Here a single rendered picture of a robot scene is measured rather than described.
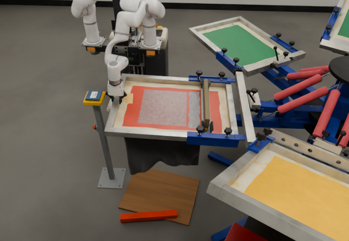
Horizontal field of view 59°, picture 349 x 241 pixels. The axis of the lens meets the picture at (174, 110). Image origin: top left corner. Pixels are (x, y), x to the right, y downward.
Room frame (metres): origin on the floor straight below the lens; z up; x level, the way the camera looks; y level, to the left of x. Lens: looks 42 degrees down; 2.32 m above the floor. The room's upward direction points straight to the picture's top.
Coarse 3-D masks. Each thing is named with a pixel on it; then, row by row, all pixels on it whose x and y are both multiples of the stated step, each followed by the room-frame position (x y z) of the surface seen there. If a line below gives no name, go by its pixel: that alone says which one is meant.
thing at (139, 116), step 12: (132, 108) 1.49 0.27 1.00; (144, 108) 1.50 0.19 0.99; (156, 108) 1.50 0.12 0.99; (168, 108) 1.51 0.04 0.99; (180, 108) 1.51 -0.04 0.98; (132, 120) 1.38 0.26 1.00; (144, 120) 1.38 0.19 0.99; (156, 120) 1.39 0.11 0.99; (168, 120) 1.39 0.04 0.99; (180, 120) 1.39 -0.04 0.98; (216, 120) 1.41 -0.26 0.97; (216, 132) 1.30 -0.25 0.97
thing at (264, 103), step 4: (248, 100) 1.52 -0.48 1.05; (264, 104) 1.48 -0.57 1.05; (268, 104) 1.48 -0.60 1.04; (272, 104) 1.48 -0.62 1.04; (260, 108) 1.46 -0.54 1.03; (264, 108) 1.46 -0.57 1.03; (268, 108) 1.46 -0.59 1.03; (272, 108) 1.46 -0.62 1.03; (268, 112) 1.46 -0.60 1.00; (272, 112) 1.46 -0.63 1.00
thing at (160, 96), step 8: (136, 88) 1.70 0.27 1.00; (144, 88) 1.71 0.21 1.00; (152, 88) 1.71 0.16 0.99; (160, 88) 1.71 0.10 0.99; (168, 88) 1.72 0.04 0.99; (176, 88) 1.72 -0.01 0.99; (136, 96) 1.62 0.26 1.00; (144, 96) 1.62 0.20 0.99; (152, 96) 1.62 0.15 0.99; (160, 96) 1.63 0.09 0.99; (168, 96) 1.63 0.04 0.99; (176, 96) 1.63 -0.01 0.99; (184, 96) 1.64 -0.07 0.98; (200, 96) 1.64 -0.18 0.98; (216, 96) 1.65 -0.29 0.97; (136, 104) 1.53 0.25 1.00; (144, 104) 1.53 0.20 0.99; (152, 104) 1.54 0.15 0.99; (160, 104) 1.54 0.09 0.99; (168, 104) 1.54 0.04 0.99; (176, 104) 1.55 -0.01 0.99; (184, 104) 1.55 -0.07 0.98; (200, 104) 1.56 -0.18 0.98; (216, 104) 1.56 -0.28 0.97
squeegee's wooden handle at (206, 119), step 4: (204, 80) 1.69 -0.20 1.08; (204, 84) 1.64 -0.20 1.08; (204, 88) 1.60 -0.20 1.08; (204, 92) 1.56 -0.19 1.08; (208, 92) 1.56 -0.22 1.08; (204, 96) 1.52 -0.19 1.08; (208, 96) 1.52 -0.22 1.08; (204, 100) 1.48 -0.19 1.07; (208, 100) 1.48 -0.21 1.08; (204, 104) 1.45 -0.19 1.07; (208, 104) 1.44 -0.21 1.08; (204, 108) 1.42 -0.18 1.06; (208, 108) 1.40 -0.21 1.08; (204, 112) 1.39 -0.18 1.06; (208, 112) 1.36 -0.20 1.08; (204, 116) 1.36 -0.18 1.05; (208, 116) 1.33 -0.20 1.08; (204, 120) 1.33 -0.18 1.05; (208, 120) 1.30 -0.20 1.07; (204, 124) 1.31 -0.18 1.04; (208, 124) 1.30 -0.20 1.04
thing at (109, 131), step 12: (180, 84) 1.77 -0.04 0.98; (192, 84) 1.77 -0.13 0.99; (216, 84) 1.76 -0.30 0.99; (228, 84) 1.75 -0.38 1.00; (228, 96) 1.61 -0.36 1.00; (228, 108) 1.51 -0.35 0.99; (108, 120) 1.33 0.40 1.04; (108, 132) 1.24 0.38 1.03; (120, 132) 1.24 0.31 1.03; (132, 132) 1.24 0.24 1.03; (144, 132) 1.25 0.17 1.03; (156, 132) 1.25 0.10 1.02; (168, 132) 1.25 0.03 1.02; (180, 132) 1.26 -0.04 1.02
